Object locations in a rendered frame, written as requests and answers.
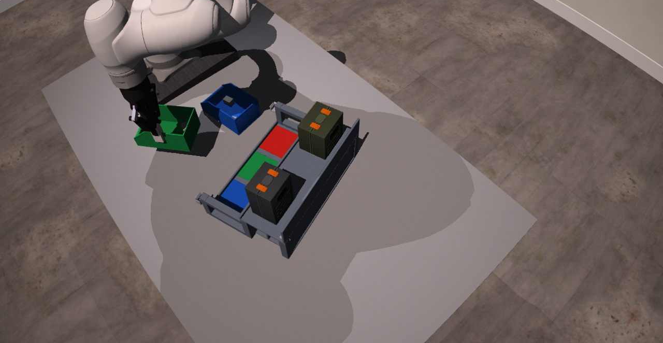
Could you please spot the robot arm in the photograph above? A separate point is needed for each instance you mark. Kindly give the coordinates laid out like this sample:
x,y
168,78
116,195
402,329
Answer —
x,y
158,36

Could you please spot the olive green tool case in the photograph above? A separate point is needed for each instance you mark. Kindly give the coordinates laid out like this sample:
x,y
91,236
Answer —
x,y
320,130

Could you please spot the black metal shelf rack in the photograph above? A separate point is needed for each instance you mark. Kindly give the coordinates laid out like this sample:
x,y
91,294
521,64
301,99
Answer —
x,y
313,181

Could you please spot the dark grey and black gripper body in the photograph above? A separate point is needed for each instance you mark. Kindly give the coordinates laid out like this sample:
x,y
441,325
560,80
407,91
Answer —
x,y
137,94

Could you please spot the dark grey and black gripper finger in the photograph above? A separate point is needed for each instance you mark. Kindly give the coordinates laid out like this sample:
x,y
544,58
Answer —
x,y
146,122
153,104

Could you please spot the black case with orange latches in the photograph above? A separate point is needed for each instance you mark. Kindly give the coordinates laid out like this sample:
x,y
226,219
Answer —
x,y
270,192

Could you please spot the blue bin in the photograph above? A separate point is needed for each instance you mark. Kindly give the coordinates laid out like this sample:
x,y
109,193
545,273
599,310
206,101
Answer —
x,y
245,107

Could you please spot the green bin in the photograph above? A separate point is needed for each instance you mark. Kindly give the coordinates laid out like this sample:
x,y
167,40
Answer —
x,y
175,137

